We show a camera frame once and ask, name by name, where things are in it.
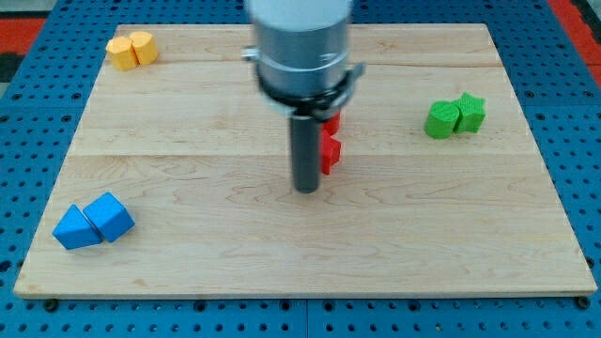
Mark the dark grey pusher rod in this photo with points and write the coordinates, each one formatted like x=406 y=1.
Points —
x=305 y=141

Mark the blue cube block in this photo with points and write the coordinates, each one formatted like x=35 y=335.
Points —
x=109 y=216

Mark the wooden board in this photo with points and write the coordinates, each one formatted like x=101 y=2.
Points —
x=199 y=160

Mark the red star block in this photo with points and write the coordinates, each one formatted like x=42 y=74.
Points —
x=330 y=152

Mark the blue triangle block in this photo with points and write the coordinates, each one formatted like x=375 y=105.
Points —
x=75 y=231

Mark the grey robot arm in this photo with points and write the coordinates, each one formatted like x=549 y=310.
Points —
x=301 y=52

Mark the green star block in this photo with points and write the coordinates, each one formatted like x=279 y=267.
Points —
x=471 y=113

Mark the green circle block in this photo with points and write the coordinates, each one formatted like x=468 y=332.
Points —
x=441 y=119

